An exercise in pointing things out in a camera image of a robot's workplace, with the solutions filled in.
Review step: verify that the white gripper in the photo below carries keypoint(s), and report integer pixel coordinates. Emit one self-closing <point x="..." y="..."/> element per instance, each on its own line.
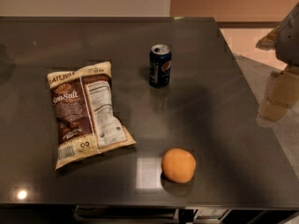
<point x="290" y="42"/>

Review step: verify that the blue pepsi can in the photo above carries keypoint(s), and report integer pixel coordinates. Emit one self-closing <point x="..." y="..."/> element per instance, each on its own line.
<point x="160" y="57"/>

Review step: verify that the orange fruit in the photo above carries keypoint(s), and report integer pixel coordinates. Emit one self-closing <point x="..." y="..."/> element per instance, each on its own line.
<point x="178" y="165"/>

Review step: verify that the brown sea salt chip bag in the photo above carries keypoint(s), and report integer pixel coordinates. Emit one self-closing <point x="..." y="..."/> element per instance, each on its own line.
<point x="82" y="103"/>

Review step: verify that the shelf under table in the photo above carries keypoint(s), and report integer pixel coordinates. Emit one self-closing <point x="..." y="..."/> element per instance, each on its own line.
<point x="205" y="215"/>

